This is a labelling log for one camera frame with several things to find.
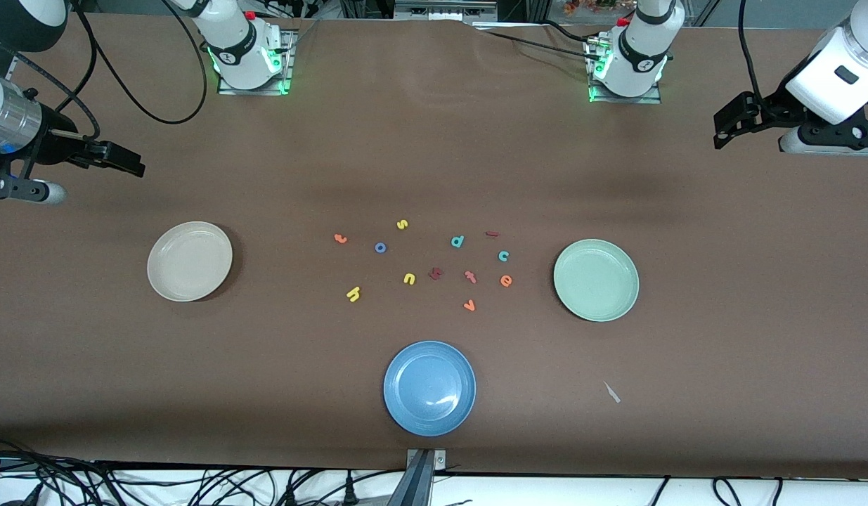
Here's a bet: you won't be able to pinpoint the light green plate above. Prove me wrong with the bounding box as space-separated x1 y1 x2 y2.
552 238 640 323

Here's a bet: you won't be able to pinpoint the black base cable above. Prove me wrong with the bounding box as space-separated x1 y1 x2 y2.
472 27 603 60
539 20 603 51

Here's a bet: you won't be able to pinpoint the silver frame bar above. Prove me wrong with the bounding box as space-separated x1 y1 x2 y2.
394 0 499 23

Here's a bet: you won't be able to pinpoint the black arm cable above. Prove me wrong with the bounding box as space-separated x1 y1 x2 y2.
736 0 770 110
12 0 208 140

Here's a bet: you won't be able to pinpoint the brown paper table cover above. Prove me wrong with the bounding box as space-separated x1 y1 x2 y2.
0 13 868 480

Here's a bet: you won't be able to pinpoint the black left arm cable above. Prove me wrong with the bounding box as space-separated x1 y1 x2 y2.
736 0 770 110

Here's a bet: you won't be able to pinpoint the dark aluminium mount post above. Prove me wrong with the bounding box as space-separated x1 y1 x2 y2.
394 450 436 506

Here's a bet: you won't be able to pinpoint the beige brown plate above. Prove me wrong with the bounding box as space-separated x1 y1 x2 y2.
146 221 234 303

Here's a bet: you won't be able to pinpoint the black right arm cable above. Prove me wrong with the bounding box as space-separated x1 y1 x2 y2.
12 0 208 140

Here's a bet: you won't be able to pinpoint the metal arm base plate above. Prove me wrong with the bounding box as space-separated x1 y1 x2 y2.
217 30 295 96
587 39 663 105

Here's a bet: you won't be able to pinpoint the silver mount bracket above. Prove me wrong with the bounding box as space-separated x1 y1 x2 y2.
406 448 448 472

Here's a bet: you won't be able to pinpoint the orange flowers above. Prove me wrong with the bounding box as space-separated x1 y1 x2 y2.
564 0 621 16

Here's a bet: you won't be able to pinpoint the blue plate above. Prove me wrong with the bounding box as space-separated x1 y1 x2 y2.
382 340 477 438

